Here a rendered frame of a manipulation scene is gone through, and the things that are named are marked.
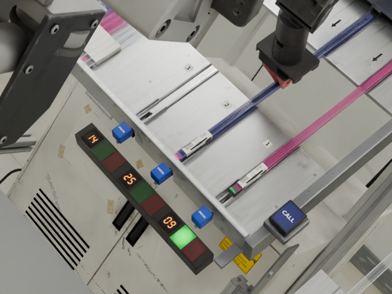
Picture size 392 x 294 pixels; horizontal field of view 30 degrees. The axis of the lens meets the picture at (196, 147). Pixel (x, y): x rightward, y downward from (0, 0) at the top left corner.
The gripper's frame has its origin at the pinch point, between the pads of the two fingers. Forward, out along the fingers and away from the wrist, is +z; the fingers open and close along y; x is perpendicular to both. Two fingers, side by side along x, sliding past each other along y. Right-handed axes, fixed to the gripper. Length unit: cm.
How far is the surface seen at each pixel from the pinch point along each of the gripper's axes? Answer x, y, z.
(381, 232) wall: -76, -10, 175
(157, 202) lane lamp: 33.4, -3.7, 1.1
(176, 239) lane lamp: 35.2, -11.2, 1.1
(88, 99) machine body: 20, 42, 36
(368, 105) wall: -102, 29, 148
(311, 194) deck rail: 12.8, -20.4, -0.9
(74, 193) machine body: 34, 31, 52
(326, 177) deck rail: 8.3, -19.8, -0.8
